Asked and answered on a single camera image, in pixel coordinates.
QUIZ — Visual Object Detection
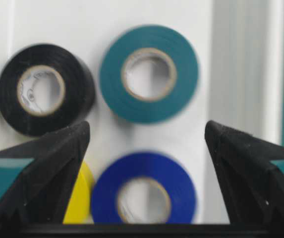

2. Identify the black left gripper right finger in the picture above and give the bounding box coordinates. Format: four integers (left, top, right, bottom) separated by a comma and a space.
205, 120, 284, 238

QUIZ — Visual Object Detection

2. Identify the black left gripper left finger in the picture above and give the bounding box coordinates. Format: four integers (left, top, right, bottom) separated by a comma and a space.
0, 121, 90, 238

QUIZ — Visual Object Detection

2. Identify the yellow tape roll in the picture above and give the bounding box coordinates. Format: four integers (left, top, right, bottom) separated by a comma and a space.
63, 162, 95, 224

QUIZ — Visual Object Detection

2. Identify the blue tape roll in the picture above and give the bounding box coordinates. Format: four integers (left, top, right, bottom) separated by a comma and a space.
91, 151, 197, 224

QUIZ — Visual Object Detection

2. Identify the black tape roll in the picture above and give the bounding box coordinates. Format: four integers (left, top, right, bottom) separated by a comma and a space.
0, 44, 95, 136

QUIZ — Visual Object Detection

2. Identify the teal tape roll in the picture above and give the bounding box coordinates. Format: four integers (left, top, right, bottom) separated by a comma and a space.
100, 25, 199, 123

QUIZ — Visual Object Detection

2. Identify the white plastic tray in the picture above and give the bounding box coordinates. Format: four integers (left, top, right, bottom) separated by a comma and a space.
0, 0, 284, 223

